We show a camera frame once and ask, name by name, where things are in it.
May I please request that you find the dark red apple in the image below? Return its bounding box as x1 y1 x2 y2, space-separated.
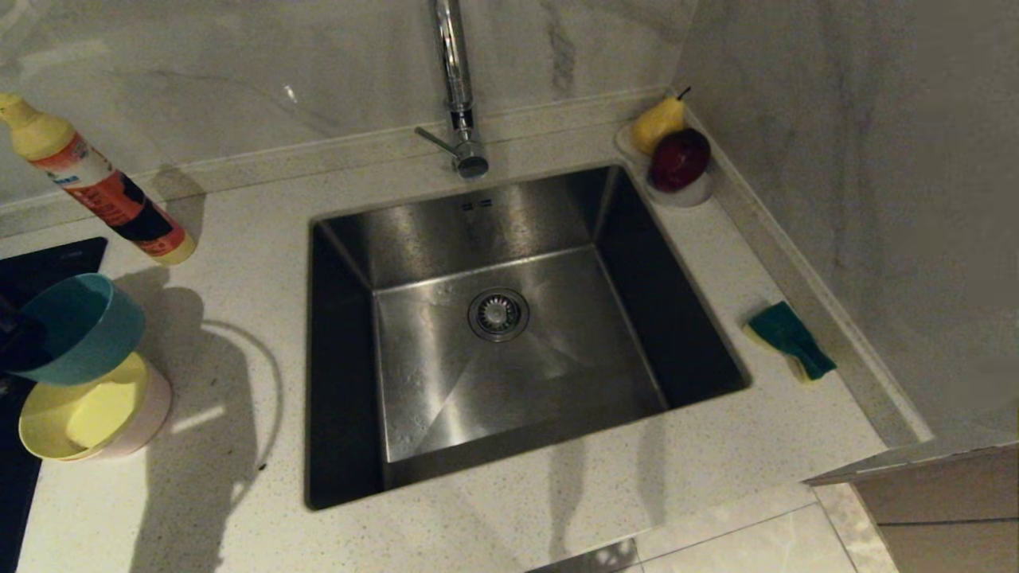
648 129 712 194

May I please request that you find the round metal drain strainer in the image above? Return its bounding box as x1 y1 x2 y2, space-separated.
467 287 531 344

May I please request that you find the yellow pear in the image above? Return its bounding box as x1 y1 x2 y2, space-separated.
633 88 692 157

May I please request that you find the green yellow sponge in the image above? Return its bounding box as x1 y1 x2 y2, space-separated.
744 301 837 383

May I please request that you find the black induction cooktop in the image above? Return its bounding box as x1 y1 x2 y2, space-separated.
0 236 109 573

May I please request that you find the chrome faucet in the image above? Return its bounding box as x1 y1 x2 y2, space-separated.
413 0 490 180

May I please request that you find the pink plastic bowl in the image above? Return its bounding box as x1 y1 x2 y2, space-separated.
96 362 174 460

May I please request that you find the yellow plastic bowl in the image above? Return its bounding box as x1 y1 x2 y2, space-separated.
18 351 152 462

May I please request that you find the stainless steel sink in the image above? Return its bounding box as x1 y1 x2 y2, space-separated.
305 163 751 511

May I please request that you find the small white dish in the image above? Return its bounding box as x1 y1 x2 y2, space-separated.
615 121 715 209

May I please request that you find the orange detergent bottle yellow cap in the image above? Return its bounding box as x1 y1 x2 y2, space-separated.
0 93 197 267

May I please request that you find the blue plastic bowl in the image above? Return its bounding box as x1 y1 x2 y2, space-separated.
11 273 146 387

